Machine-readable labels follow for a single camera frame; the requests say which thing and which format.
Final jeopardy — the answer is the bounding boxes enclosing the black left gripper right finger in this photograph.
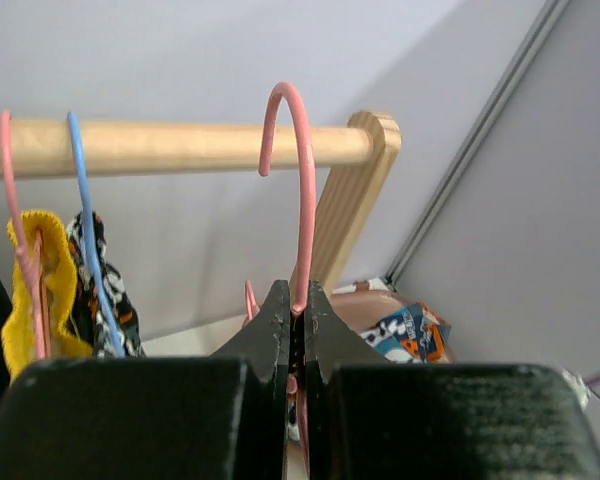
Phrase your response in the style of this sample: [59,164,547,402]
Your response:
[304,282,600,479]

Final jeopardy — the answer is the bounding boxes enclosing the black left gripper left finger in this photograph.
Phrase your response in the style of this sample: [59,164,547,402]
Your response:
[0,280,290,479]

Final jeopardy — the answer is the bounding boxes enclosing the blue orange patterned shorts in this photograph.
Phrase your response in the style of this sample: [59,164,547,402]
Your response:
[356,302,444,363]

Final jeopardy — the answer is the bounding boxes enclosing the pink wire hanger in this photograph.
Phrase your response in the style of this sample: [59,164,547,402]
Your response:
[243,81,318,476]
[0,109,51,359]

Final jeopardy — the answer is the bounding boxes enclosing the camouflage orange black shorts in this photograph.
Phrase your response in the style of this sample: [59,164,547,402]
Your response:
[66,215,146,358]

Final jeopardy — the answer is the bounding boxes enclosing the yellow shorts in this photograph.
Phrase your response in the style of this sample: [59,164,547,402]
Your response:
[1,210,93,379]

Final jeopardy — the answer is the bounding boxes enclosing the blue wire hanger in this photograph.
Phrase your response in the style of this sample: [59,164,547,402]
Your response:
[67,111,125,358]

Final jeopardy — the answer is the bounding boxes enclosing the wooden clothes rack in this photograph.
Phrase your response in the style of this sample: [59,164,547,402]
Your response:
[11,111,402,292]

